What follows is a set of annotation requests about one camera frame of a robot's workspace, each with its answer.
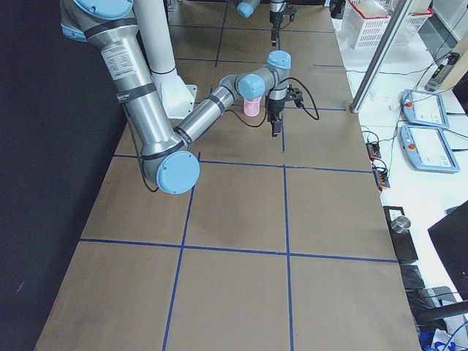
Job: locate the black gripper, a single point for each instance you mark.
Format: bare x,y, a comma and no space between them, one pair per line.
273,107
276,17

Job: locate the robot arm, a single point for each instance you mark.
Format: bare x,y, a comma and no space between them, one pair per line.
246,8
134,42

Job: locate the white plastic basket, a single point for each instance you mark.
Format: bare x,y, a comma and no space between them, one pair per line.
365,22

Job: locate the black power strip far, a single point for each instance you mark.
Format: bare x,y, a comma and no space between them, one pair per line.
373,149

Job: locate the black power strip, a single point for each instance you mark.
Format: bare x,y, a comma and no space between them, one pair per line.
373,149
381,177

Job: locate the black power strip near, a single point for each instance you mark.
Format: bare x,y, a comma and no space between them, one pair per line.
381,177

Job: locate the blue teach pendant far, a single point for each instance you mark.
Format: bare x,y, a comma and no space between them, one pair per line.
423,108

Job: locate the blue teach pendant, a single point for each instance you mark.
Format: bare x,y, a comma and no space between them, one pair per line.
427,149
423,108

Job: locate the blue teach pendant near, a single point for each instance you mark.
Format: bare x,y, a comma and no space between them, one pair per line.
427,149

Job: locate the black box with metal cylinder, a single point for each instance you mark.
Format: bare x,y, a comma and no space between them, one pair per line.
400,235

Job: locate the black monitor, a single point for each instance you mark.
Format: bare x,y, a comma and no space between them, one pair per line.
449,238

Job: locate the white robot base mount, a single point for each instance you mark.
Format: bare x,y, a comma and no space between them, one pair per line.
177,97

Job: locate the grey aluminium frame post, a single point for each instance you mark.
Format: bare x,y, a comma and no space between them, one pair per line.
396,22

